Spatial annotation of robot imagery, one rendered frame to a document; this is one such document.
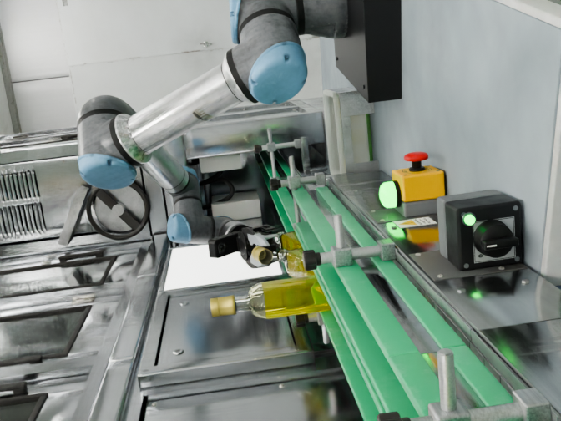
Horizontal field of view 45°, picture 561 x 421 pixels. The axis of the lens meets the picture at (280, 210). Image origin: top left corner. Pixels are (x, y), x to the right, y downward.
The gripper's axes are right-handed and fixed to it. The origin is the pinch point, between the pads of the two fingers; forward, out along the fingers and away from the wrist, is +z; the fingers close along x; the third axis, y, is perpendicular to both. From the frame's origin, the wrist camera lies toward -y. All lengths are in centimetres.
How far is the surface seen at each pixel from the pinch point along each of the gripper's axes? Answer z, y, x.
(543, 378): 101, -18, -13
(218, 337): 9.2, -16.2, 13.0
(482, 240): 79, -5, -18
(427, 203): 51, 8, -17
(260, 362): 25.2, -13.7, 13.9
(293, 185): 2.5, 7.9, -15.0
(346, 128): 3.7, 22.2, -26.1
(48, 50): -426, 15, -77
